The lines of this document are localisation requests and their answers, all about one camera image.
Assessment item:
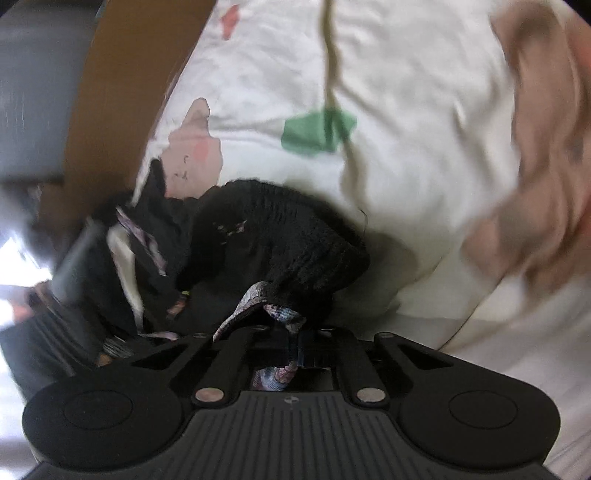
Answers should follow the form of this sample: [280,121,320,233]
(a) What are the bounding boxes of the grey board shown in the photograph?
[0,0,100,178]

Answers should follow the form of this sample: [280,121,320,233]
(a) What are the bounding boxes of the white bear print bedsheet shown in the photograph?
[131,0,591,480]

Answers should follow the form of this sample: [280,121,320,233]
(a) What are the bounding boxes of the black shorts with patterned trim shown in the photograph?
[92,159,372,393]

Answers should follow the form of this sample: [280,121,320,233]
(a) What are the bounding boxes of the brown cardboard sheet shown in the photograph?
[39,0,218,232]

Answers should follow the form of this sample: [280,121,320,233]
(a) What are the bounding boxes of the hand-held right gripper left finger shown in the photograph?
[131,324,290,409]

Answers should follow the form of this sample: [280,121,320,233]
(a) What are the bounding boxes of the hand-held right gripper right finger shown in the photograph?
[297,330,456,409]

